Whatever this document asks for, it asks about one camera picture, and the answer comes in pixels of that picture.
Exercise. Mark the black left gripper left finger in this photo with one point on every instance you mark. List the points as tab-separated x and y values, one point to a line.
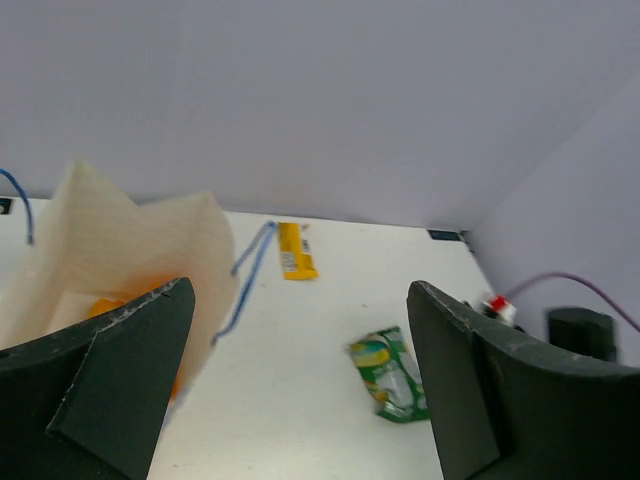
89	401

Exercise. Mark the yellow snack bar far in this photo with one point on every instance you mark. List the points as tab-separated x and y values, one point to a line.
295	252

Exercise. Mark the green Fox's candy bag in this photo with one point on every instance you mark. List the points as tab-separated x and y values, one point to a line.
391	375

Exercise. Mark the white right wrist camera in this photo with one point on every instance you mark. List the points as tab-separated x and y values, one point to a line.
500	309

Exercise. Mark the blue checkered paper bag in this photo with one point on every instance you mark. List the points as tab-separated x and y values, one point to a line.
92	243

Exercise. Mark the blue table corner label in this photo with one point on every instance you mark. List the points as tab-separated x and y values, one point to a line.
446	235

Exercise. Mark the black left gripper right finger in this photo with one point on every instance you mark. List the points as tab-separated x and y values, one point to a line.
505	405

